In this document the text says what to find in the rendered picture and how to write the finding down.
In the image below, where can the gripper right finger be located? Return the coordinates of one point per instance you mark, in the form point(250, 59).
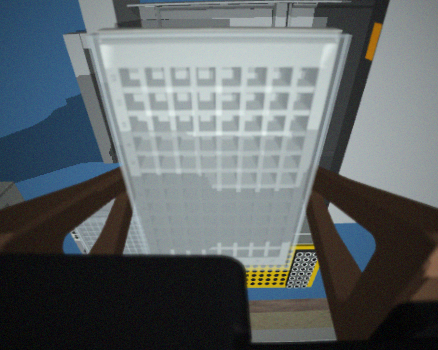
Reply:
point(403, 267)

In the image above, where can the blue bench mat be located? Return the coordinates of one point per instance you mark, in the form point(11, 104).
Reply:
point(47, 142)

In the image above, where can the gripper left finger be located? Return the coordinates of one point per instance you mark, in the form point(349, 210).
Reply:
point(40, 225)

